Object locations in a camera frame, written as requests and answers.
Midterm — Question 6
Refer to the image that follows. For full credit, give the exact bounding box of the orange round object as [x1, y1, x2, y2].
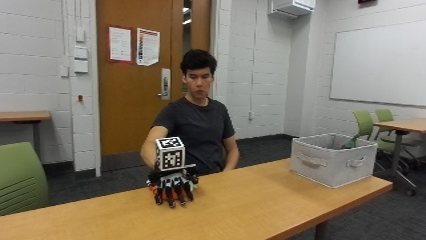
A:
[151, 185, 193, 203]

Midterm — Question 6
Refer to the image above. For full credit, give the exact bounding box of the white marker cube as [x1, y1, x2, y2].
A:
[155, 136, 187, 172]

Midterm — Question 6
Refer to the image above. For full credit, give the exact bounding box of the the person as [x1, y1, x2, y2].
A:
[140, 49, 241, 177]

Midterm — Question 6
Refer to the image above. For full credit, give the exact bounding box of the wooden door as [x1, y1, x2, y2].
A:
[95, 0, 213, 157]

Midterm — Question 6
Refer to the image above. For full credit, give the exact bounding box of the green chair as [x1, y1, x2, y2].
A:
[352, 110, 421, 168]
[0, 141, 50, 217]
[374, 108, 426, 158]

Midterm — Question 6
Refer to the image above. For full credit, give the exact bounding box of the grey fabric storage bin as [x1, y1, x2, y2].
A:
[289, 132, 380, 190]

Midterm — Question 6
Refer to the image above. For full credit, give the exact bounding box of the wooden side table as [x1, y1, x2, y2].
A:
[0, 110, 54, 162]

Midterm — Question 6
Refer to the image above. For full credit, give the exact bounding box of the dark green object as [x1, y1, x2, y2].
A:
[340, 134, 360, 150]

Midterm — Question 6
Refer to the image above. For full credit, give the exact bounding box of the colourful paper poster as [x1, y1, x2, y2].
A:
[136, 27, 161, 67]

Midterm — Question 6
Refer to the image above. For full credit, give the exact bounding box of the white paper notice red border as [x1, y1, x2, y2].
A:
[108, 25, 134, 64]

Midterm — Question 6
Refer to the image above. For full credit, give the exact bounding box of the wooden table with metal leg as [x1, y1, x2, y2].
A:
[372, 117, 426, 197]

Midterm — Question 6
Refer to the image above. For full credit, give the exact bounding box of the whiteboard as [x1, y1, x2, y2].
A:
[329, 19, 426, 108]

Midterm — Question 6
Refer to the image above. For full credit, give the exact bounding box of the metal door handle plate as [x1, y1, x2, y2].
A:
[156, 67, 173, 101]

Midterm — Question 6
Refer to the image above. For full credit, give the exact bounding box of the white wall switch box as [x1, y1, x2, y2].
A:
[74, 59, 90, 74]
[74, 46, 90, 60]

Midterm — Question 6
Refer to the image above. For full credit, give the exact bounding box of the white wall-mounted unit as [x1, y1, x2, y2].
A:
[268, 0, 317, 20]

